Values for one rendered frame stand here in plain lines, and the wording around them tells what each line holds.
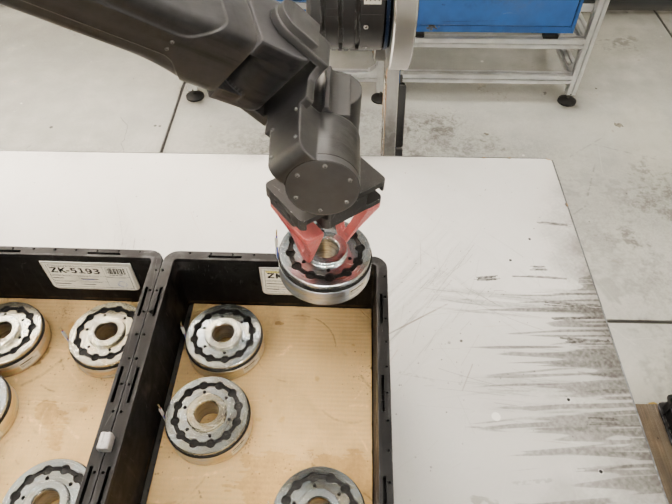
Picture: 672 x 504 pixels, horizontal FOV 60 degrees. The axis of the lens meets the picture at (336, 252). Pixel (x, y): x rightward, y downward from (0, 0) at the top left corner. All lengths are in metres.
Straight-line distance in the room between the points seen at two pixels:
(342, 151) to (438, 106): 2.24
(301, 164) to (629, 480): 0.70
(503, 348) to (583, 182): 1.51
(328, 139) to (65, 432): 0.54
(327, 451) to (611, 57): 2.77
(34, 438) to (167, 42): 0.56
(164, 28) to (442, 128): 2.18
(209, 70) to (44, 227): 0.85
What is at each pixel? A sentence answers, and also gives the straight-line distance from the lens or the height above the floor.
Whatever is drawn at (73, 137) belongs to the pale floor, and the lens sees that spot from 2.69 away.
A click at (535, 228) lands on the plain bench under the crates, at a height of 0.70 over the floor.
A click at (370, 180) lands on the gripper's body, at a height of 1.14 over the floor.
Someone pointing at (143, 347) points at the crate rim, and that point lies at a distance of 0.73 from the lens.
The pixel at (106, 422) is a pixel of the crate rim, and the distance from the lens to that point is 0.70.
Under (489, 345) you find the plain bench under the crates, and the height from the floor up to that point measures 0.70.
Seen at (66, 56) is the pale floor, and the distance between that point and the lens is 3.25.
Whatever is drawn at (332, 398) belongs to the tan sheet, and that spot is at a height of 0.83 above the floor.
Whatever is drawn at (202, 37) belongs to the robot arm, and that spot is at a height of 1.32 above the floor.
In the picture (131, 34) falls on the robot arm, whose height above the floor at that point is 1.33.
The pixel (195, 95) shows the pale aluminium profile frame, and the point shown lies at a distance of 2.74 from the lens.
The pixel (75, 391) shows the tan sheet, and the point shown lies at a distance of 0.85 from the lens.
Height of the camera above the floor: 1.52
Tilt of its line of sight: 50 degrees down
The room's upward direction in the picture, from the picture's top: straight up
